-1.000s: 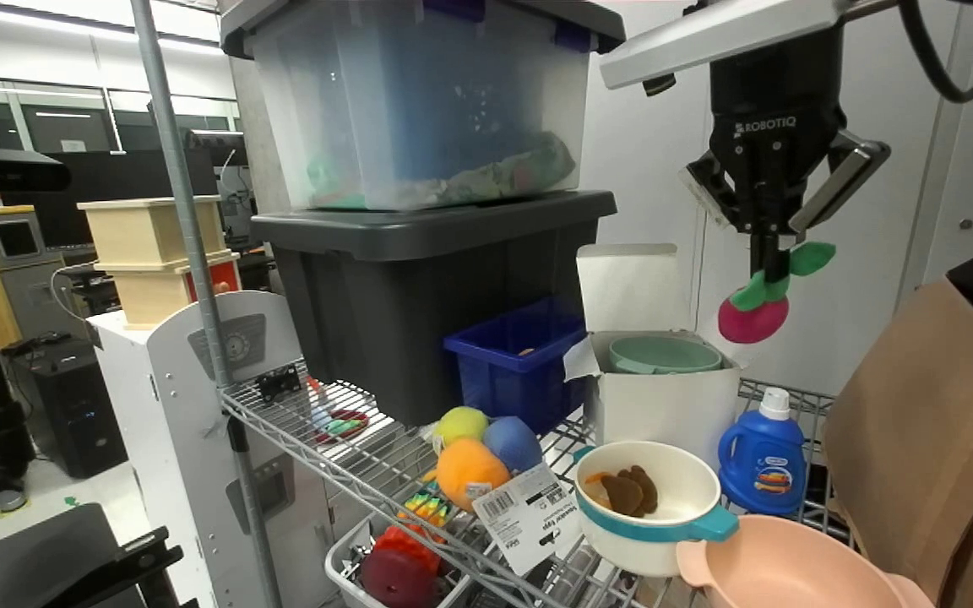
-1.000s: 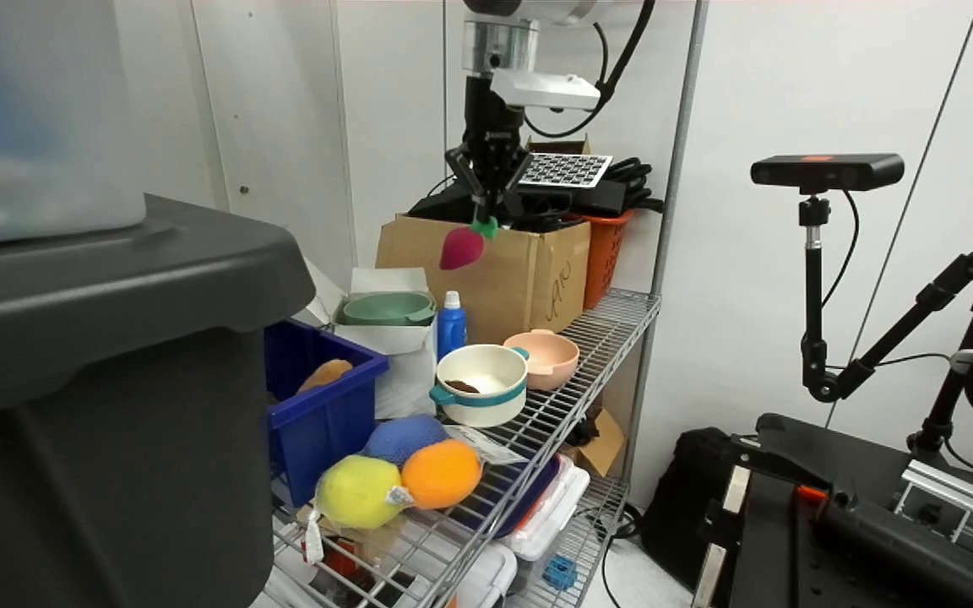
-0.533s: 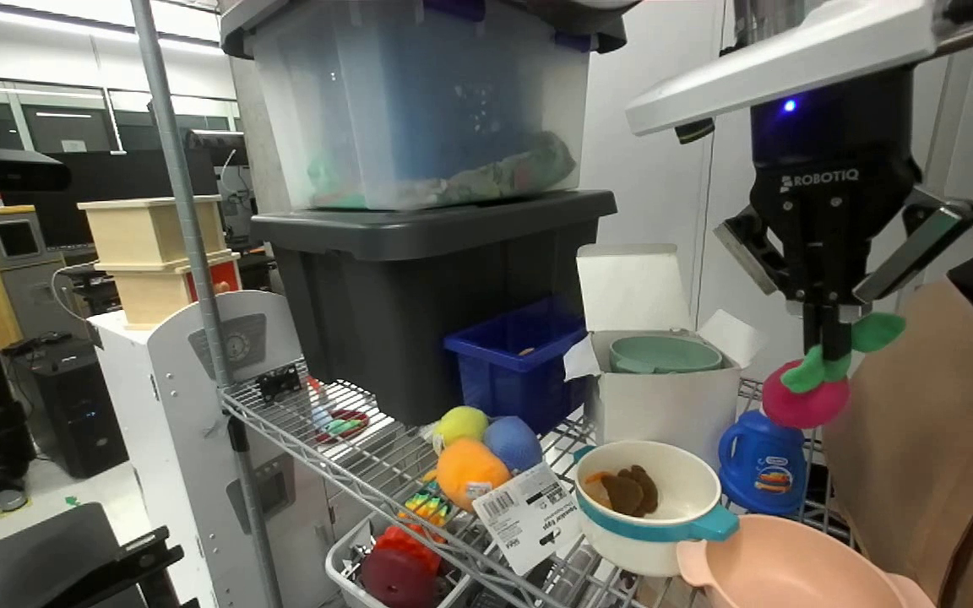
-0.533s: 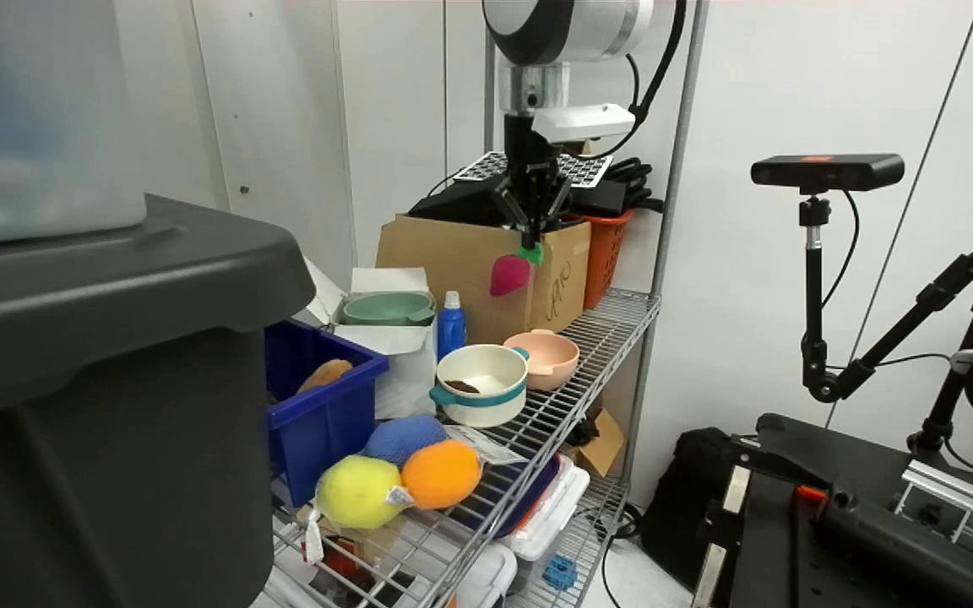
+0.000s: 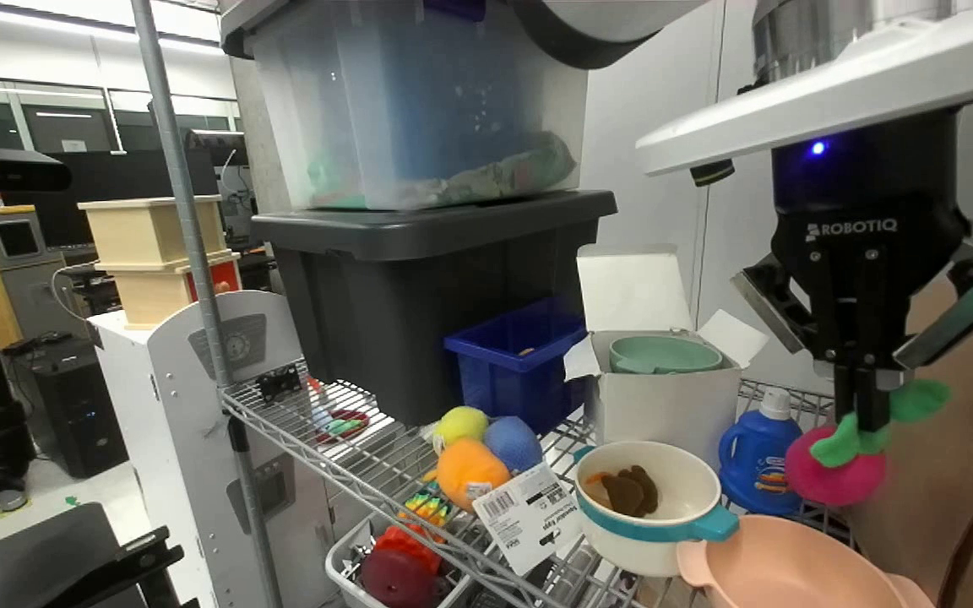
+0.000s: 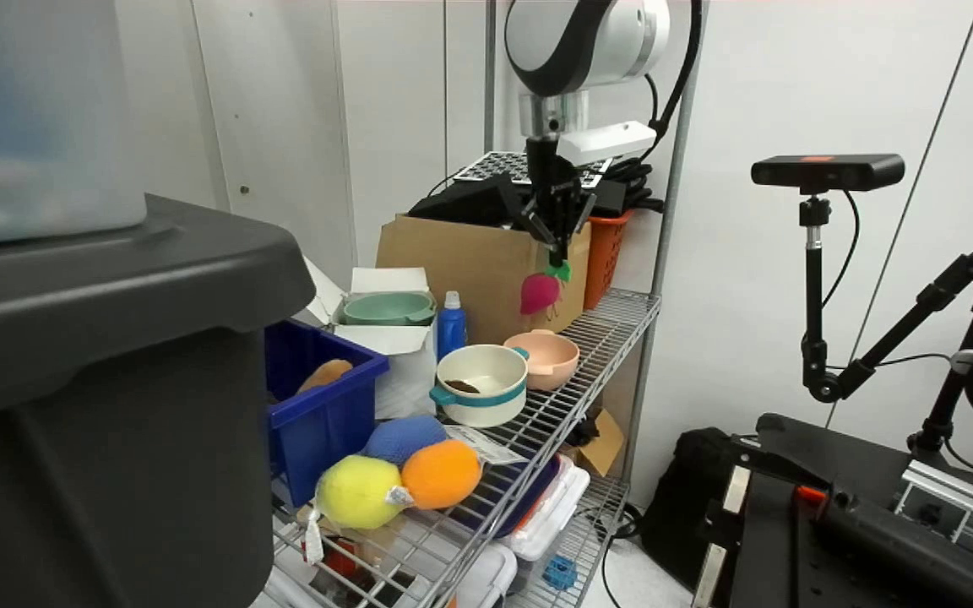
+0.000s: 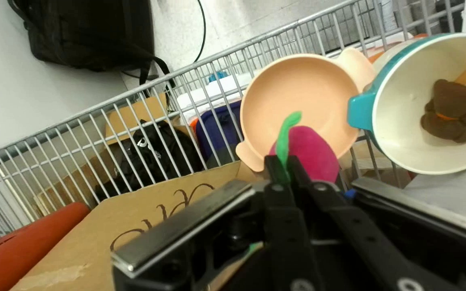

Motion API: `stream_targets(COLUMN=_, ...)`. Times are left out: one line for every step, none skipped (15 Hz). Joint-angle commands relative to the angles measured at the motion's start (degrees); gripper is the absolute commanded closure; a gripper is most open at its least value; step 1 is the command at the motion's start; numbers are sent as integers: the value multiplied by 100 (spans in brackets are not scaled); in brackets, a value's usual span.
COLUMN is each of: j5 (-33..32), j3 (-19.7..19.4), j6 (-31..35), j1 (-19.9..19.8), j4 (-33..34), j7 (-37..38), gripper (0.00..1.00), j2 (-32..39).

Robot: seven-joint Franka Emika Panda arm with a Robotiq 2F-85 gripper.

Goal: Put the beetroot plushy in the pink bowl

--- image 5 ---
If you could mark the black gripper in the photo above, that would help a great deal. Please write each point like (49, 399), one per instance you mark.
(869, 203)

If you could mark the beetroot plushy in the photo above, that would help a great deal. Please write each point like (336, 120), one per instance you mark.
(836, 474)

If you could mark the pink bowl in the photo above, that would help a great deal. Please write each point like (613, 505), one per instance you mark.
(790, 574)

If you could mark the white bowl teal band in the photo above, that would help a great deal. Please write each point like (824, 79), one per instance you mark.
(649, 545)

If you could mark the blue detergent bottle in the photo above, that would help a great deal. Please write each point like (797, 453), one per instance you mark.
(759, 459)

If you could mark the brown cardboard box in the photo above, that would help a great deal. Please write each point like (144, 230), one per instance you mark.
(959, 484)

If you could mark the white wrist mounting plate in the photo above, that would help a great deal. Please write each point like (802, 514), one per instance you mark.
(845, 97)

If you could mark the green round plate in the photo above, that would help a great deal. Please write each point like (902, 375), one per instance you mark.
(667, 355)

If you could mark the white cardboard box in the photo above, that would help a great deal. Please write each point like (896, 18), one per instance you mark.
(667, 417)

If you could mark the brown plush toy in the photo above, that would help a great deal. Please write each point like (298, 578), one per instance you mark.
(627, 490)

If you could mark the blue plastic bin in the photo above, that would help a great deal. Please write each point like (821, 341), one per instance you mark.
(509, 383)

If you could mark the blue plush ball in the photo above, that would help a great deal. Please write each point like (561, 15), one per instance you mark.
(514, 443)

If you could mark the white barcode tag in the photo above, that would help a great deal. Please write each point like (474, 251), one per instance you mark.
(530, 520)

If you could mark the yellow plush ball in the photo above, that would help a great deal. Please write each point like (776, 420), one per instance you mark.
(459, 428)

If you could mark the orange plush ball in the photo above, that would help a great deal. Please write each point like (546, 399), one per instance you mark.
(470, 470)

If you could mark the dark grey storage tote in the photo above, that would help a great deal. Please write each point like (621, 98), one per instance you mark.
(396, 304)

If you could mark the small multicolour toy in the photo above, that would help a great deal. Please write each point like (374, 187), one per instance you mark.
(426, 509)

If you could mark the clear storage bin dark lid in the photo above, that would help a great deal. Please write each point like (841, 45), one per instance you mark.
(420, 114)

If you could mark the red toy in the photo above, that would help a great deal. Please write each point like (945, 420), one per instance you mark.
(399, 569)

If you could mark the small red green toys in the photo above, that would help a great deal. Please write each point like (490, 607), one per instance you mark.
(339, 428)

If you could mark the metal shelf pole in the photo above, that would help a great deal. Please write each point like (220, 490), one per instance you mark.
(176, 169)

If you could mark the white computer tower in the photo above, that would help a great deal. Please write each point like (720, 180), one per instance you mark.
(171, 428)

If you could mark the beige stacked boxes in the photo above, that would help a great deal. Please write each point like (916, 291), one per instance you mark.
(149, 240)

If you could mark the black monitor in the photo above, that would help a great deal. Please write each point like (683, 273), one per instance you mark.
(67, 131)

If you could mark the black equipment case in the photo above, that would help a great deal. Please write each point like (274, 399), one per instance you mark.
(36, 562)

